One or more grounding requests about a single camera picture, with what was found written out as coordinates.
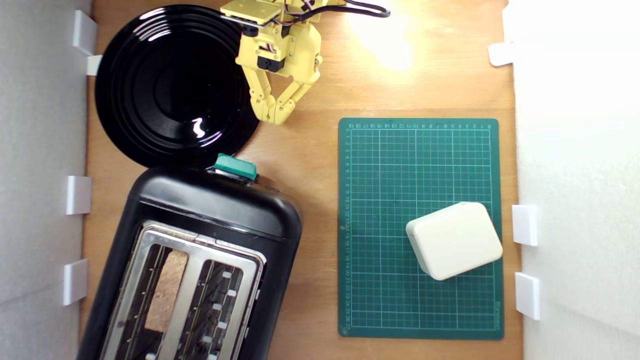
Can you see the green toaster lever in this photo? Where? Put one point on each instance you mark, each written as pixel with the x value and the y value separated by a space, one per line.
pixel 236 166

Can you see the black two-slot toaster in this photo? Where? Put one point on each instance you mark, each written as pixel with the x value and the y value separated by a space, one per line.
pixel 215 205

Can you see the black round plate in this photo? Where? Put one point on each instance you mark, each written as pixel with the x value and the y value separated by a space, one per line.
pixel 165 90

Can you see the green cutting mat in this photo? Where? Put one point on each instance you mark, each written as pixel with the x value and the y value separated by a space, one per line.
pixel 380 200

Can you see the white block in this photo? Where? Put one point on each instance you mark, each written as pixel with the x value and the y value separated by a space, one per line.
pixel 455 240

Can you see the brown bread slice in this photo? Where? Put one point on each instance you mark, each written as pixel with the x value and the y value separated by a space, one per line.
pixel 167 290

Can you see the yellow wrist camera box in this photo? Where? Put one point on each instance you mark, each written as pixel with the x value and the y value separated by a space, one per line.
pixel 250 11

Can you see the white wall clip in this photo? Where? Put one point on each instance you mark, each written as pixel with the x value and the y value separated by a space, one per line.
pixel 501 54
pixel 75 281
pixel 525 225
pixel 527 296
pixel 84 32
pixel 79 195
pixel 93 65

